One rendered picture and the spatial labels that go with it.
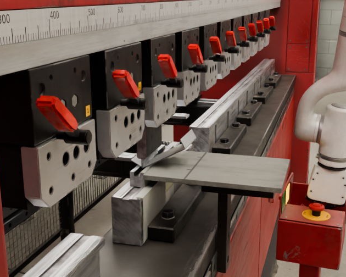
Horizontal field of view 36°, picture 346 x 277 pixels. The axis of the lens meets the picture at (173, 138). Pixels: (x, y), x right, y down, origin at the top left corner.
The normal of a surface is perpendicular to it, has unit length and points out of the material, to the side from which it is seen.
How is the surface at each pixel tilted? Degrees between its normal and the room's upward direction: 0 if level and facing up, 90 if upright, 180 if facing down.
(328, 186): 92
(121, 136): 90
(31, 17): 90
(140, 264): 0
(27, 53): 90
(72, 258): 0
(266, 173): 0
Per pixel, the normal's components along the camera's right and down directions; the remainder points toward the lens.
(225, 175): 0.00, -0.96
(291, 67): -0.29, 0.26
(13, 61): 0.96, 0.07
